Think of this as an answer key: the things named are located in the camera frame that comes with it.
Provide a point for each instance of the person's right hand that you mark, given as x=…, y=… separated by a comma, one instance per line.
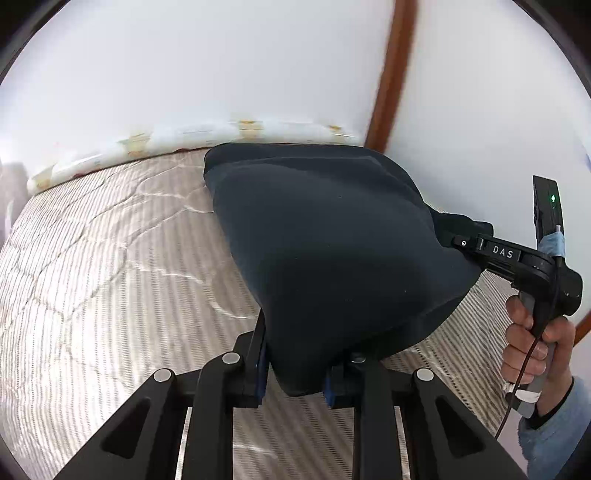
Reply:
x=521, y=350

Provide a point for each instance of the person's right forearm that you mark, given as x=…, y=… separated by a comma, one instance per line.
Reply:
x=558, y=438

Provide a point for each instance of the brown wooden door frame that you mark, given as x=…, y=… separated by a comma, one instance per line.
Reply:
x=392, y=74

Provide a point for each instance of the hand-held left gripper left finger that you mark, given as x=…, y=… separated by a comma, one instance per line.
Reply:
x=262, y=374

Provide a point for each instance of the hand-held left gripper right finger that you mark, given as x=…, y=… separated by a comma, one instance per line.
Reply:
x=329, y=388

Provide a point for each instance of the striped quilted mattress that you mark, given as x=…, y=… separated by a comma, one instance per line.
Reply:
x=115, y=277

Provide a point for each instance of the black shirt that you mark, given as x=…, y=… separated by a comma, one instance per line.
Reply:
x=332, y=258

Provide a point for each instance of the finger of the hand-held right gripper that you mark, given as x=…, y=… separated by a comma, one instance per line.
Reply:
x=485, y=254

